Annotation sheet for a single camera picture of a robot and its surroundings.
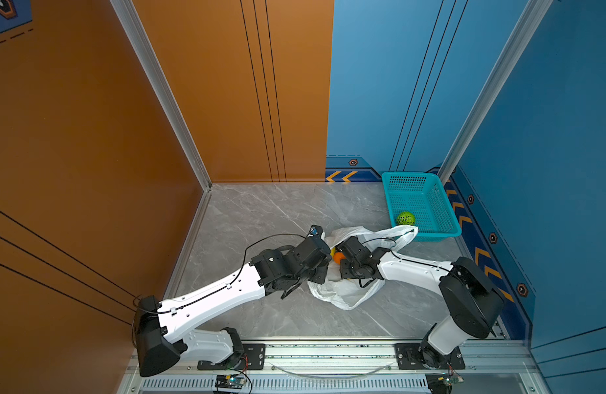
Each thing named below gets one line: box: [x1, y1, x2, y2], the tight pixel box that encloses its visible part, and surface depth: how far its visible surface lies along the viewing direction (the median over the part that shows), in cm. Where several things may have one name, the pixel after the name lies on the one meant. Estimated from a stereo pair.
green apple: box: [396, 210, 417, 226], surface depth 102 cm
